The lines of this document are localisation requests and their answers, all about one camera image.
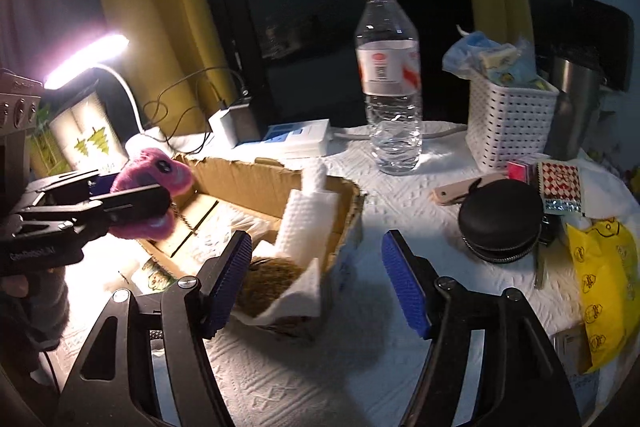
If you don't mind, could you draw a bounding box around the tissue pack with tree print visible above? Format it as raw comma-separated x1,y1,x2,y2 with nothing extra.
31,88,128,178

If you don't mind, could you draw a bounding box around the person's left hand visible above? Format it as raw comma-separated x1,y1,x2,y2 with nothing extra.
0,273,48,299

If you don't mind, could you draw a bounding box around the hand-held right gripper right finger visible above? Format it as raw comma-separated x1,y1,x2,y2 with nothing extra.
381,229,583,427

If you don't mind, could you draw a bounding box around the white woven plastic basket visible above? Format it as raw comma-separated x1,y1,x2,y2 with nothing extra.
466,68,560,172

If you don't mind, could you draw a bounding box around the black cable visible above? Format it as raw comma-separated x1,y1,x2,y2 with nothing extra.
142,67,249,142

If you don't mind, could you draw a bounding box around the yellow plastic bag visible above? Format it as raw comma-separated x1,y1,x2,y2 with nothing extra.
565,218,640,370

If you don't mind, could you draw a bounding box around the beige folding knife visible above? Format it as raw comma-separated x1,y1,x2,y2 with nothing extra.
433,172,508,208

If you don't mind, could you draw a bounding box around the white power adapter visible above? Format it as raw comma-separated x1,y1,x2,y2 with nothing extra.
208,101,262,150

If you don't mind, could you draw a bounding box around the small red box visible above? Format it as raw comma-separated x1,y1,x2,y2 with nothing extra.
507,155,546,182

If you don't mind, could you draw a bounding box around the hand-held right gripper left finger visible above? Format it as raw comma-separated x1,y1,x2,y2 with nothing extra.
59,230,253,427

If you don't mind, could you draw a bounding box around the pink plush toy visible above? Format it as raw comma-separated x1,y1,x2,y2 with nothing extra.
109,148,195,240

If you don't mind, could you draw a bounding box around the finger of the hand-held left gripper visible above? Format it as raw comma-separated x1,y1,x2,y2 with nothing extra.
20,184,172,230
24,169,101,200

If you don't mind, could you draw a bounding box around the stainless steel cup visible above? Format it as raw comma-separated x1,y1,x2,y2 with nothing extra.
542,55,607,162

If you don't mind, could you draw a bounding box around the cardboard box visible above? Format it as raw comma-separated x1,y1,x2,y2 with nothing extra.
137,153,365,342

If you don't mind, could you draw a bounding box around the white embossed table cover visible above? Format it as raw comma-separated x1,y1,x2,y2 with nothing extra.
47,121,628,427

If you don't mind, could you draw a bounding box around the white paper towel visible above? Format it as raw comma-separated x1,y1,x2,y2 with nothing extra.
252,158,340,264

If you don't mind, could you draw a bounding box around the white blue flat box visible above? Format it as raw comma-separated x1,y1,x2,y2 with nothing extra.
235,119,333,158

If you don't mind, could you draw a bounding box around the red white patterned packet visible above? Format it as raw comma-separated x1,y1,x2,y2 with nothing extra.
537,161,586,215

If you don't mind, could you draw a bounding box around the clear plastic water bottle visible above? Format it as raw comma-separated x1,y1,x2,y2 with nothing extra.
355,0,424,176

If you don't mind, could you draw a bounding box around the white desk lamp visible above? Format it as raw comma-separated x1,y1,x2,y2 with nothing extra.
42,33,173,145

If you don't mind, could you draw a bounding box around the black round zipper case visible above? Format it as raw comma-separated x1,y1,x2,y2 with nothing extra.
458,179,544,264

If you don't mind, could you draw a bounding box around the blue plastic bag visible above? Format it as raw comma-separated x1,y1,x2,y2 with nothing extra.
442,25,556,88

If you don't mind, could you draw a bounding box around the brown fuzzy soft object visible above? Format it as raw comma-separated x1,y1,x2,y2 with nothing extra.
235,256,306,315

